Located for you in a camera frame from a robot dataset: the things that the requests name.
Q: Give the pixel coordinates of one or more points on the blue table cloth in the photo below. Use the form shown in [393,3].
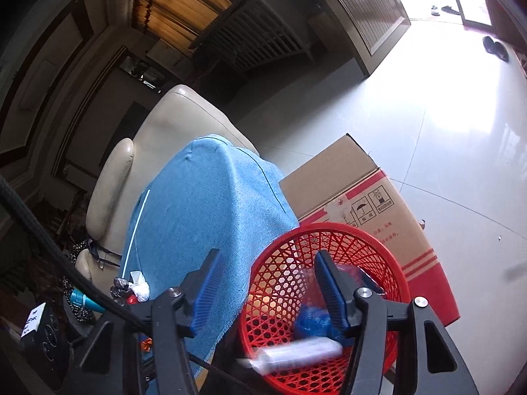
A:
[206,197]

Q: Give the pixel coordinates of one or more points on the black box with white label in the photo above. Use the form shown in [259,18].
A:
[41,337]

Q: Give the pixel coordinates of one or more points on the red striped cardboard box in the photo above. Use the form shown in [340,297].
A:
[350,173]

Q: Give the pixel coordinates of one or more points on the red plastic mesh basket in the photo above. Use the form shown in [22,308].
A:
[280,263]

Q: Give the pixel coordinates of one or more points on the white tube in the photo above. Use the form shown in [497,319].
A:
[296,352]

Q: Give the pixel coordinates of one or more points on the orange curtain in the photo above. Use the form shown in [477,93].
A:
[177,0]

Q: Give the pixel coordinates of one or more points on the beige leather sofa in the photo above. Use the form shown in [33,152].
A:
[173,115]

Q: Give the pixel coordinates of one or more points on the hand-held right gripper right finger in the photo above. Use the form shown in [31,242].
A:
[329,292]

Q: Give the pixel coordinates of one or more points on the brown wooden door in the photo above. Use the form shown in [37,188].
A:
[362,8]

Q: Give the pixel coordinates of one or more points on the crumpled white paper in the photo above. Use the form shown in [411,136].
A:
[139,288]

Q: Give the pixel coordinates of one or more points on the dark slipper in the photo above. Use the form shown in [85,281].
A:
[501,51]
[489,44]

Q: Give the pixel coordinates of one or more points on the black white patterned cloth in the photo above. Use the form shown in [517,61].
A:
[78,255]

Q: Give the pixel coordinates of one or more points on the crumpled silver foil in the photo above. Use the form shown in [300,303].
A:
[119,287]

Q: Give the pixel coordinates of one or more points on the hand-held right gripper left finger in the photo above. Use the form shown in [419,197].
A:
[208,292]

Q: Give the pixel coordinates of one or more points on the teal bottle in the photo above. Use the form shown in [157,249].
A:
[84,299]

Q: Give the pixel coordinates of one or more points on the dark shoe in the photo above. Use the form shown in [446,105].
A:
[449,9]

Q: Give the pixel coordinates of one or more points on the white shoe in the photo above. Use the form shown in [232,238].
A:
[434,10]

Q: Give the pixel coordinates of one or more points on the blue plastic bag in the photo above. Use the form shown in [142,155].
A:
[308,321]

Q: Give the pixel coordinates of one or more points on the dark wooden slatted crib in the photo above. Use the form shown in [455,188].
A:
[255,33]

